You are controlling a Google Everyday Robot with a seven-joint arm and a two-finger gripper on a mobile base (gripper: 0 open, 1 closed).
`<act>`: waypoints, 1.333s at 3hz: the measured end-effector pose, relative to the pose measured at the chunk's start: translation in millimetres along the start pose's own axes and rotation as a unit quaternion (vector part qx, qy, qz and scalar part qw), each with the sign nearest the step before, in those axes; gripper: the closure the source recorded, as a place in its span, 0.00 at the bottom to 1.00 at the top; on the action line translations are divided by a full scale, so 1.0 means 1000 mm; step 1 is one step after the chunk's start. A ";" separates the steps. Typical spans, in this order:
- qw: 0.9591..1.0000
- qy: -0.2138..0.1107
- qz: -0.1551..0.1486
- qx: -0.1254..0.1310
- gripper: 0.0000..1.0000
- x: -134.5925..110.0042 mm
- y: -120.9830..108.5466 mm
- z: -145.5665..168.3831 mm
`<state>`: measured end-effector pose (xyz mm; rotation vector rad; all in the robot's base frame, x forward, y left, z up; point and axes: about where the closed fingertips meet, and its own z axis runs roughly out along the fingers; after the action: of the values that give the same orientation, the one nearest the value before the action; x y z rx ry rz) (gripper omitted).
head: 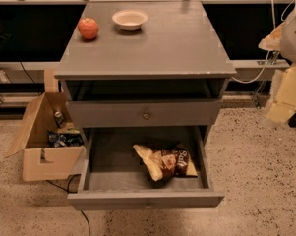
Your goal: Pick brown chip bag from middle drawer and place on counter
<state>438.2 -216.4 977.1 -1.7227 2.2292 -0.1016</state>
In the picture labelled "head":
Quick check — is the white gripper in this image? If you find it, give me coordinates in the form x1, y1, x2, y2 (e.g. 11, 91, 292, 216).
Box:
258, 23, 296, 125

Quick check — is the brown chip bag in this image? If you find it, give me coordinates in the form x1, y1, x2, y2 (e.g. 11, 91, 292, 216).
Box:
133, 145, 198, 181

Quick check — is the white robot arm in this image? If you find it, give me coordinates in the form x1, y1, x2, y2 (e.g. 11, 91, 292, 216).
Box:
258, 7, 296, 126

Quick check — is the grey wooden drawer cabinet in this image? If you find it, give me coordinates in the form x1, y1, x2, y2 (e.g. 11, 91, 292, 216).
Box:
55, 1, 235, 136

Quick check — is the closed grey upper drawer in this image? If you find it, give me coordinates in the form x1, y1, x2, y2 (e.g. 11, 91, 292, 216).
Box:
67, 100, 221, 128

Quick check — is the open grey middle drawer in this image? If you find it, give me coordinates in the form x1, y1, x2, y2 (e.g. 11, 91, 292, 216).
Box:
68, 127, 224, 210

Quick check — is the blue snack bag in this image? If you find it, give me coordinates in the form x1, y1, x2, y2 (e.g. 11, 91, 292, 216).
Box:
47, 131, 84, 148

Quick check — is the white paper bowl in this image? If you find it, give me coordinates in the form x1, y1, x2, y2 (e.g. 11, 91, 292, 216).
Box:
112, 10, 148, 31

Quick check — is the red apple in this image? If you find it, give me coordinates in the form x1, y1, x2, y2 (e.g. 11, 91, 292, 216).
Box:
78, 18, 99, 40

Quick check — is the metal soda can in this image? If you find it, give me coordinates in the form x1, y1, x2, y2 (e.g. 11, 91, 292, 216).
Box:
54, 111, 66, 128

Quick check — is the open cardboard box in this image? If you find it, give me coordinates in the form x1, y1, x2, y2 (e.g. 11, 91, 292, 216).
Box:
5, 92, 85, 181

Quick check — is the white hanging cable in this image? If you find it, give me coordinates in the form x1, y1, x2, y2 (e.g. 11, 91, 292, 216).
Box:
231, 0, 296, 85

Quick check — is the black floor cable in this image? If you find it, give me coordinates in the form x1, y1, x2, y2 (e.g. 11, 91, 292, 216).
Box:
46, 174, 91, 236

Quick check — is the grey metal rail frame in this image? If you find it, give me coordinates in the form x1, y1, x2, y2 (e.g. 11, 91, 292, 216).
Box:
26, 0, 236, 81

